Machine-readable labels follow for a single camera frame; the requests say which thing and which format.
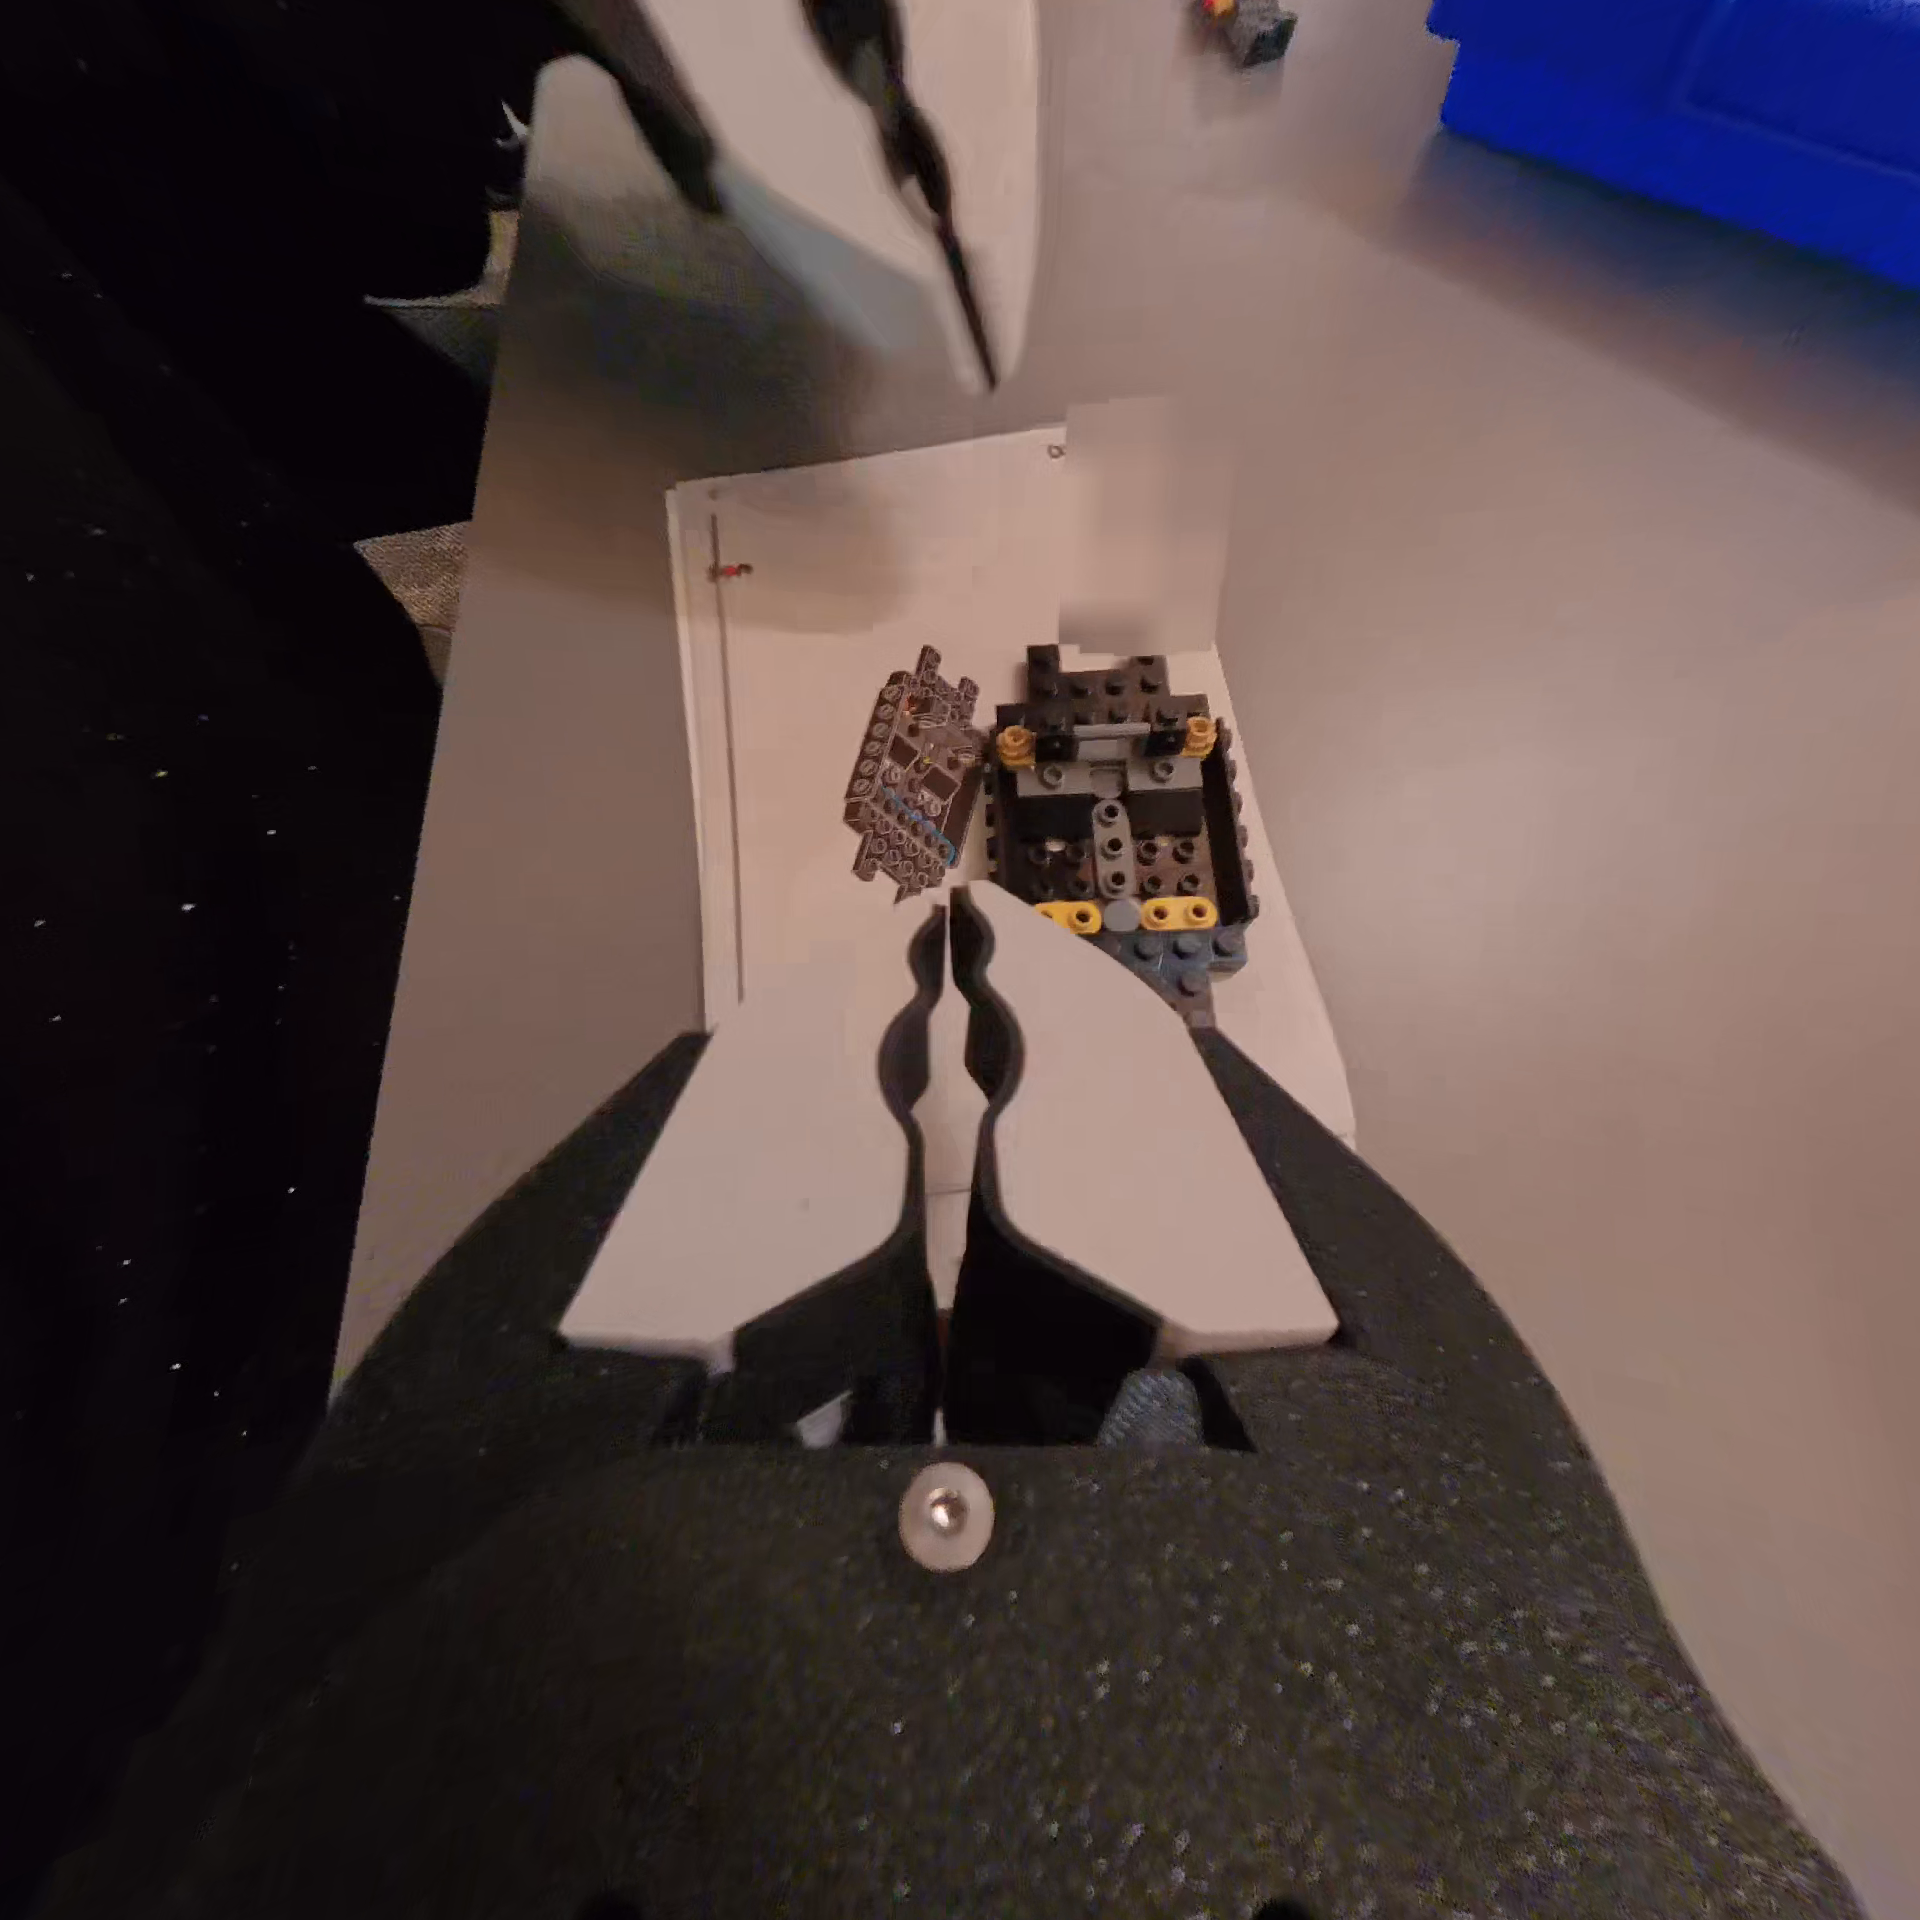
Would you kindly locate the white instruction booklet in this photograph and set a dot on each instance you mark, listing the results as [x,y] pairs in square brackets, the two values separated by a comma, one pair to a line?
[840,600]

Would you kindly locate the black grey lego build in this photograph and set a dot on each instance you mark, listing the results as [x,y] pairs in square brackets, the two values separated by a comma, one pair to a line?
[1124,825]

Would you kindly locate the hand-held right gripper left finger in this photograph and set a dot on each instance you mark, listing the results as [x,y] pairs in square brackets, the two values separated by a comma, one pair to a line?
[749,1172]

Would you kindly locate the blue plastic bin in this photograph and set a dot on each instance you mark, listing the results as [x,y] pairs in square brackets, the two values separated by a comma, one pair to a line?
[1693,106]

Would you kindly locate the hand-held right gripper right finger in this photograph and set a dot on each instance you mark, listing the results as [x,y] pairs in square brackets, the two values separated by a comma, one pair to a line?
[1154,1185]

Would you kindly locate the dark grey lego frame piece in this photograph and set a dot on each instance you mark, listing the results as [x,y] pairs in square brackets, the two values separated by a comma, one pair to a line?
[915,780]

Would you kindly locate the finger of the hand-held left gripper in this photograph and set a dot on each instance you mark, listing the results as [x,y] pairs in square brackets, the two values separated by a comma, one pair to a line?
[983,149]
[809,181]

